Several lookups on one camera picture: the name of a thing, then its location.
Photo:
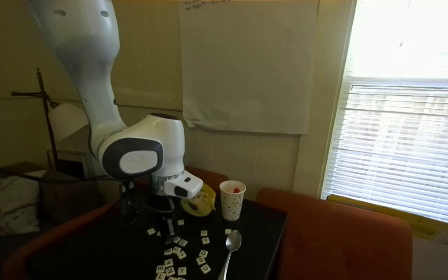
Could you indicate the orange upholstered chair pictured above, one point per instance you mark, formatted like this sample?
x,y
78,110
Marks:
x,y
338,242
53,242

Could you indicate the black framed panel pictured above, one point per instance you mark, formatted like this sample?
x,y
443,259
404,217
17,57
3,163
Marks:
x,y
70,165

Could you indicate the large white paper sheet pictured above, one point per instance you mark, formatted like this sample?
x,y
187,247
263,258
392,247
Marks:
x,y
244,62

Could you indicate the white letter tile U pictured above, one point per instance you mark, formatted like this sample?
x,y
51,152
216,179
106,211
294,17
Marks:
x,y
205,267

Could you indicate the white letter tile V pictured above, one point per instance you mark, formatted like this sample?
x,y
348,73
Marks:
x,y
159,233

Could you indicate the bright glass window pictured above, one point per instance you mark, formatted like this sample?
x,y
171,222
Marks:
x,y
411,40

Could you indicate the white lamp shade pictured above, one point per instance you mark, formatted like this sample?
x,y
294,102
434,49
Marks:
x,y
68,121

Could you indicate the brown wooden side table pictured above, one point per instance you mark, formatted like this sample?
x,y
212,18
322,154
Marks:
x,y
22,166

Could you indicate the white window blinds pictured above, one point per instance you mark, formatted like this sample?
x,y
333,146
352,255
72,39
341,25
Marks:
x,y
404,149

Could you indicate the silver metal spoon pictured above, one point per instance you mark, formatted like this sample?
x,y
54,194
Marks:
x,y
232,241

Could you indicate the white square tile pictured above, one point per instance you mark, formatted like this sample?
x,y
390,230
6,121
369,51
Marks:
x,y
168,250
205,241
176,249
204,233
229,231
202,253

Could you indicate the blank white tile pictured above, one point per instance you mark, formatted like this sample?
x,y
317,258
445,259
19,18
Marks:
x,y
151,231
180,222

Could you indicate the white letter tile Y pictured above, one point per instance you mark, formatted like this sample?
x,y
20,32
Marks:
x,y
182,270

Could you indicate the black square table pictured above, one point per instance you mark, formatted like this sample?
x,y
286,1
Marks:
x,y
104,253

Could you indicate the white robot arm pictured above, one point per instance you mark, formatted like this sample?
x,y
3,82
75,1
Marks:
x,y
84,51

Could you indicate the white letter tile E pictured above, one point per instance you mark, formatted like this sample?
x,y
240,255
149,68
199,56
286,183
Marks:
x,y
160,267
199,259

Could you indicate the white letter tile L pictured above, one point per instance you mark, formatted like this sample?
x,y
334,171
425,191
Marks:
x,y
182,242
159,275

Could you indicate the white letter tile O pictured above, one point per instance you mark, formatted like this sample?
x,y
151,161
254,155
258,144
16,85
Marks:
x,y
177,239

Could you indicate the white letter tile N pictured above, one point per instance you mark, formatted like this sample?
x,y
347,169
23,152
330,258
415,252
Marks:
x,y
168,263
170,270

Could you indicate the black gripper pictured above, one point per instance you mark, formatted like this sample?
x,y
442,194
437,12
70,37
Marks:
x,y
146,199

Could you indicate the white patterned paper cup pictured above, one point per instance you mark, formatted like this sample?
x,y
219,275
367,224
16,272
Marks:
x,y
232,203

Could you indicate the dark thin stand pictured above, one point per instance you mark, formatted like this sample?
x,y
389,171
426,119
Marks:
x,y
45,102

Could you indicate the white patterned pillow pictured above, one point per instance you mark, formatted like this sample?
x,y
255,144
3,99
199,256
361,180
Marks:
x,y
3,203

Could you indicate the small red object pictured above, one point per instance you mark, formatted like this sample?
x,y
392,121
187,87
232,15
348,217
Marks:
x,y
236,189

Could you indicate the yellow window sill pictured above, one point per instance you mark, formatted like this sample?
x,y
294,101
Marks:
x,y
369,207

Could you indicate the dark brown cushion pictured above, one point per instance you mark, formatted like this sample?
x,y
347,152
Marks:
x,y
70,199

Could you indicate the white letter tile J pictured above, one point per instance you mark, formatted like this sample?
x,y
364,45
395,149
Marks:
x,y
180,253

